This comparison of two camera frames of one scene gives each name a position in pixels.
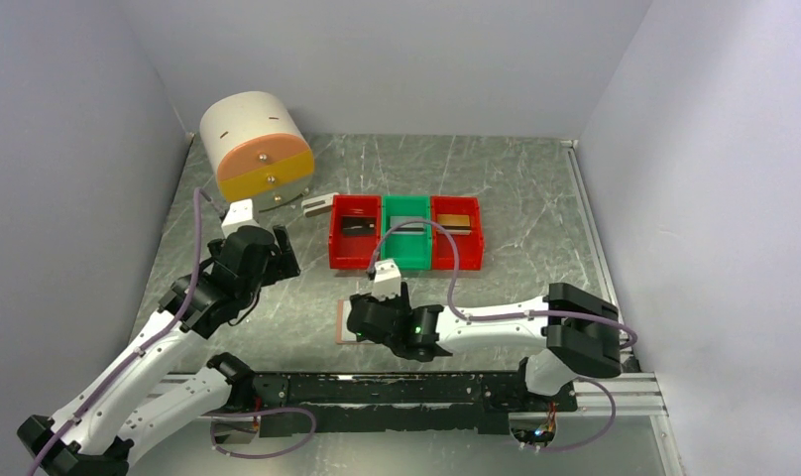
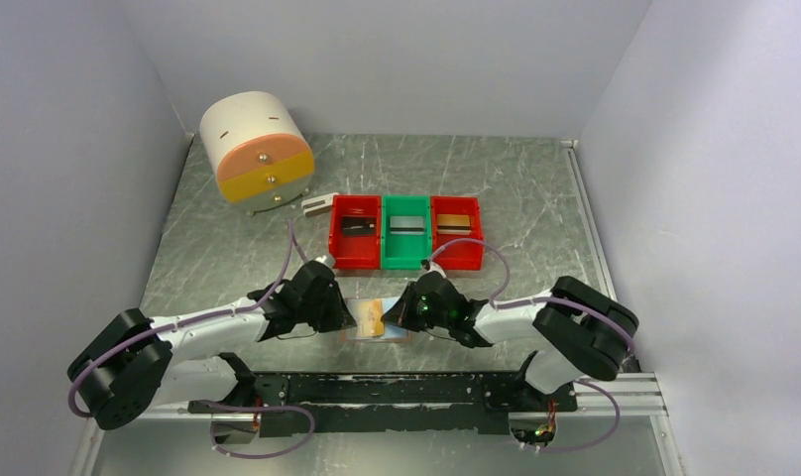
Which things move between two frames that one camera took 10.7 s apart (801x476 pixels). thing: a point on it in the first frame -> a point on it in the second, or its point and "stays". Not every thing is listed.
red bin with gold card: (461, 215) stays
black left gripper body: (248, 293) -> (326, 314)
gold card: (455, 224) stays
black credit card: (358, 225) stays
